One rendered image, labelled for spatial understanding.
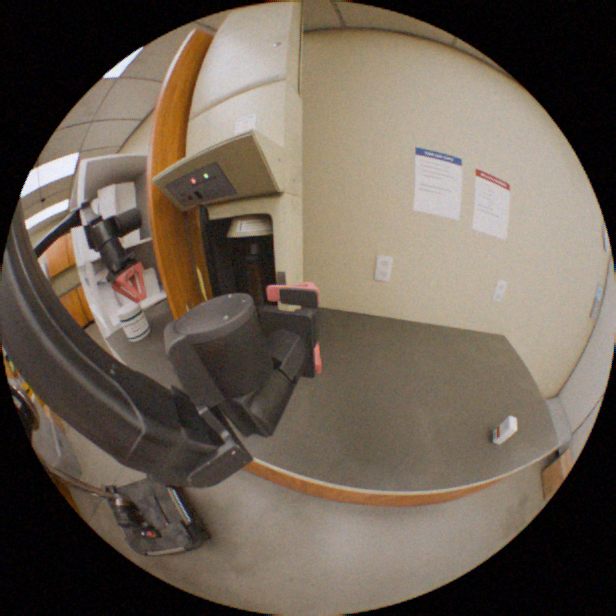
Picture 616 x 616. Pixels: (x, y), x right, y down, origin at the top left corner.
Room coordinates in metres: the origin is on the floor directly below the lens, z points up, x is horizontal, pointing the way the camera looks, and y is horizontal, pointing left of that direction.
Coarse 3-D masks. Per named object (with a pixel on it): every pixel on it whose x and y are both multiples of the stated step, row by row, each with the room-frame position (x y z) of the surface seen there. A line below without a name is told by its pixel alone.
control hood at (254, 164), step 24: (216, 144) 0.31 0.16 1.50; (240, 144) 0.30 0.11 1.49; (264, 144) 0.32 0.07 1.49; (168, 168) 0.36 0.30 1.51; (192, 168) 0.35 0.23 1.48; (240, 168) 0.34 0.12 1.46; (264, 168) 0.34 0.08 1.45; (168, 192) 0.41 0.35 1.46; (240, 192) 0.39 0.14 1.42; (264, 192) 0.38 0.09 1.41
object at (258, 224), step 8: (240, 216) 0.47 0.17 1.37; (248, 216) 0.47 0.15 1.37; (256, 216) 0.47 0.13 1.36; (264, 216) 0.48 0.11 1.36; (232, 224) 0.48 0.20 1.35; (240, 224) 0.46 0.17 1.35; (248, 224) 0.46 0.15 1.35; (256, 224) 0.46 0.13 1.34; (264, 224) 0.47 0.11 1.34; (272, 224) 0.48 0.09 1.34; (232, 232) 0.46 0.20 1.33; (240, 232) 0.45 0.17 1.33; (248, 232) 0.45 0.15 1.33; (256, 232) 0.45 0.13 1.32; (264, 232) 0.46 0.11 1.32; (272, 232) 0.47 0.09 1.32
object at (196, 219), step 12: (192, 216) 0.32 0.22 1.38; (204, 216) 0.25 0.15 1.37; (192, 228) 0.35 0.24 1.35; (204, 228) 0.25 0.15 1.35; (192, 240) 0.38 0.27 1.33; (204, 240) 0.25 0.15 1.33; (192, 252) 0.43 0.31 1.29; (204, 252) 0.24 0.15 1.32; (204, 264) 0.26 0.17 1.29; (204, 276) 0.29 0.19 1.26; (204, 288) 0.33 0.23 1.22; (204, 300) 0.40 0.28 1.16
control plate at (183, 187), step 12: (204, 168) 0.35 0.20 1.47; (216, 168) 0.35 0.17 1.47; (180, 180) 0.38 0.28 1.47; (204, 180) 0.37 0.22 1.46; (216, 180) 0.37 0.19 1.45; (228, 180) 0.37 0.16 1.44; (180, 192) 0.41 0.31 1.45; (192, 192) 0.40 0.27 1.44; (216, 192) 0.40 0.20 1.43; (228, 192) 0.39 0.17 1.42; (192, 204) 0.44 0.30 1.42
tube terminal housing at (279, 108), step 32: (256, 96) 0.42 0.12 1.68; (288, 96) 0.41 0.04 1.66; (192, 128) 0.48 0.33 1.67; (224, 128) 0.44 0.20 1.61; (256, 128) 0.42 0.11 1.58; (288, 128) 0.41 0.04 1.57; (288, 160) 0.42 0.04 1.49; (288, 192) 0.41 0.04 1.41; (288, 224) 0.41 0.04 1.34; (288, 256) 0.41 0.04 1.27
